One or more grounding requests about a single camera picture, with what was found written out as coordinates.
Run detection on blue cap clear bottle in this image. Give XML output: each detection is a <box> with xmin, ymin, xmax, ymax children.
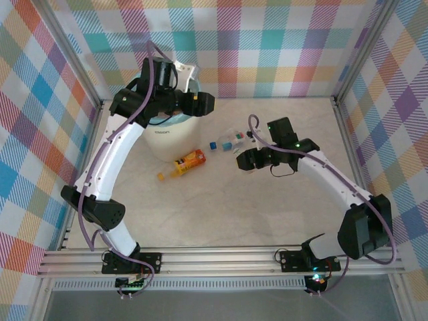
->
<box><xmin>209</xmin><ymin>128</ymin><xmax>250</xmax><ymax>153</ymax></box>

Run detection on white round waste bin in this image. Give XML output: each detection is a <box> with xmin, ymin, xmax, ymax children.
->
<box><xmin>128</xmin><ymin>75</ymin><xmax>201</xmax><ymax>164</ymax></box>

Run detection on left thin black wire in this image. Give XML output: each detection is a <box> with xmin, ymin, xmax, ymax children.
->
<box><xmin>148</xmin><ymin>112</ymin><xmax>175</xmax><ymax>126</ymax></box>

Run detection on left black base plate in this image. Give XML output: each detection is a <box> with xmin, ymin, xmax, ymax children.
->
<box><xmin>101</xmin><ymin>252</ymin><xmax>163</xmax><ymax>276</ymax></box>

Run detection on orange juice plastic bottle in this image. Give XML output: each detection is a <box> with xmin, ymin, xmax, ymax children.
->
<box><xmin>157</xmin><ymin>149</ymin><xmax>207</xmax><ymax>182</ymax></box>

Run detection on right controller board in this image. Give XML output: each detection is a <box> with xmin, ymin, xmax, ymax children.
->
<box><xmin>304</xmin><ymin>273</ymin><xmax>328</xmax><ymax>294</ymax></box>

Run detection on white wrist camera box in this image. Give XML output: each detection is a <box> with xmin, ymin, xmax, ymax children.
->
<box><xmin>245</xmin><ymin>128</ymin><xmax>263</xmax><ymax>150</ymax></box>
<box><xmin>172</xmin><ymin>60</ymin><xmax>199</xmax><ymax>93</ymax></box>

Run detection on right aluminium frame post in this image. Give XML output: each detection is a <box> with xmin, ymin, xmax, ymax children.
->
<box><xmin>332</xmin><ymin>0</ymin><xmax>402</xmax><ymax>103</ymax></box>

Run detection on left controller board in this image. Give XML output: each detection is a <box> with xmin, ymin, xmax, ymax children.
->
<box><xmin>114</xmin><ymin>276</ymin><xmax>148</xmax><ymax>296</ymax></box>

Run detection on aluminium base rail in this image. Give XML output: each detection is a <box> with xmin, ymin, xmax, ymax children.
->
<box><xmin>36</xmin><ymin>246</ymin><xmax>406</xmax><ymax>278</ymax></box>

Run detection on turquoise plastic bin liner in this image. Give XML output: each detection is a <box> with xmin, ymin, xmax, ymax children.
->
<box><xmin>130</xmin><ymin>75</ymin><xmax>201</xmax><ymax>126</ymax></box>

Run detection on right thin black wire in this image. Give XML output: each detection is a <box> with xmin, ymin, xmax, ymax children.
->
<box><xmin>270</xmin><ymin>163</ymin><xmax>296</xmax><ymax>179</ymax></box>

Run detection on aluminium frame post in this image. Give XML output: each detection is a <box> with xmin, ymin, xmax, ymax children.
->
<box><xmin>37</xmin><ymin>0</ymin><xmax>103</xmax><ymax>111</ymax></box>
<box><xmin>332</xmin><ymin>0</ymin><xmax>402</xmax><ymax>103</ymax></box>

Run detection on thin black wire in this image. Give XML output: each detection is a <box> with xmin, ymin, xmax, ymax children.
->
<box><xmin>148</xmin><ymin>112</ymin><xmax>175</xmax><ymax>126</ymax></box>
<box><xmin>270</xmin><ymin>163</ymin><xmax>296</xmax><ymax>179</ymax></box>

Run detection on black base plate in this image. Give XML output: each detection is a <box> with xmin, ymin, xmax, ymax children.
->
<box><xmin>101</xmin><ymin>252</ymin><xmax>163</xmax><ymax>276</ymax></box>
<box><xmin>279</xmin><ymin>249</ymin><xmax>342</xmax><ymax>273</ymax></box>

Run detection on controller board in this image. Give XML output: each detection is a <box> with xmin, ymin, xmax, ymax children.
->
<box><xmin>304</xmin><ymin>273</ymin><xmax>328</xmax><ymax>294</ymax></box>
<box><xmin>114</xmin><ymin>276</ymin><xmax>148</xmax><ymax>296</ymax></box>

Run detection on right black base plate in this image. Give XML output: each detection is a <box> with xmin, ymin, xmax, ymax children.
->
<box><xmin>279</xmin><ymin>249</ymin><xmax>342</xmax><ymax>273</ymax></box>

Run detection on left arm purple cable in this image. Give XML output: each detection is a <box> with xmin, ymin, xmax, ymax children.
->
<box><xmin>77</xmin><ymin>40</ymin><xmax>156</xmax><ymax>297</ymax></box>

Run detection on aluminium side rail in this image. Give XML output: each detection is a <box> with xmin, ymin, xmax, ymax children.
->
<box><xmin>57</xmin><ymin>100</ymin><xmax>104</xmax><ymax>251</ymax></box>
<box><xmin>332</xmin><ymin>96</ymin><xmax>389</xmax><ymax>250</ymax></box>

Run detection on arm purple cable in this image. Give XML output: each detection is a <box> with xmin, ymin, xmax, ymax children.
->
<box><xmin>77</xmin><ymin>40</ymin><xmax>156</xmax><ymax>297</ymax></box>
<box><xmin>247</xmin><ymin>114</ymin><xmax>401</xmax><ymax>295</ymax></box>

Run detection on right aluminium side rail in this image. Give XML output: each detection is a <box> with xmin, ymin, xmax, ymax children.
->
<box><xmin>332</xmin><ymin>96</ymin><xmax>389</xmax><ymax>250</ymax></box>

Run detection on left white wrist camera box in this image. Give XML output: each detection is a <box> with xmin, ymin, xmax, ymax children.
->
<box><xmin>172</xmin><ymin>60</ymin><xmax>199</xmax><ymax>93</ymax></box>

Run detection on left aluminium frame post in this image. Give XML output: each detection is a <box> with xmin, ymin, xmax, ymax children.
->
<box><xmin>37</xmin><ymin>0</ymin><xmax>103</xmax><ymax>111</ymax></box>

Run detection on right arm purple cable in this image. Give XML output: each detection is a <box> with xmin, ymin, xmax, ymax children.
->
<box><xmin>247</xmin><ymin>114</ymin><xmax>401</xmax><ymax>295</ymax></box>

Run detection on grey slotted cable duct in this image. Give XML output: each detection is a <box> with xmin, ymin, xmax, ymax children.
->
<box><xmin>52</xmin><ymin>276</ymin><xmax>308</xmax><ymax>291</ymax></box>

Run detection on left aluminium side rail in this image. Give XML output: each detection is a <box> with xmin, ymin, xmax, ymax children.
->
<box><xmin>57</xmin><ymin>100</ymin><xmax>104</xmax><ymax>251</ymax></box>

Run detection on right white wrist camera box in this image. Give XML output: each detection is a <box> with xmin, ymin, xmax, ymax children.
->
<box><xmin>245</xmin><ymin>128</ymin><xmax>263</xmax><ymax>150</ymax></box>

